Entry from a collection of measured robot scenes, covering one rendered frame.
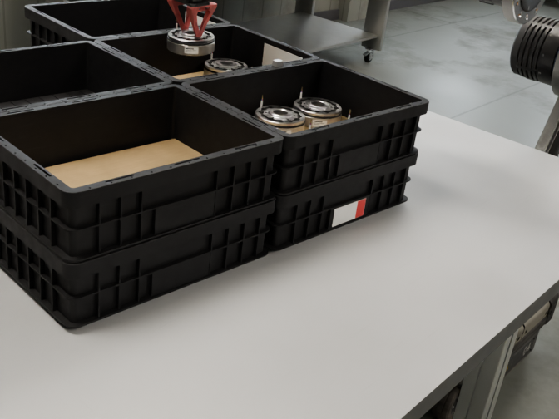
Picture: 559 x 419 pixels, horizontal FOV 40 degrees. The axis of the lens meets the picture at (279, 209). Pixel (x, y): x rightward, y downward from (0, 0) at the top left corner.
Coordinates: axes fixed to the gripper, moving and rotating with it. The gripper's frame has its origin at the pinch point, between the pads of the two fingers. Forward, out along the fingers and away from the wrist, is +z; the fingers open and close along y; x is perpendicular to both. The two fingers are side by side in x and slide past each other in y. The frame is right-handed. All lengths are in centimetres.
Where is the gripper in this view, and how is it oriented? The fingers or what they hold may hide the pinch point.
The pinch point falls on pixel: (191, 30)
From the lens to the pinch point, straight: 174.5
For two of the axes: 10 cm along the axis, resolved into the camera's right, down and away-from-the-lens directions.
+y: 6.8, 3.9, -6.2
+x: 7.3, -2.9, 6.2
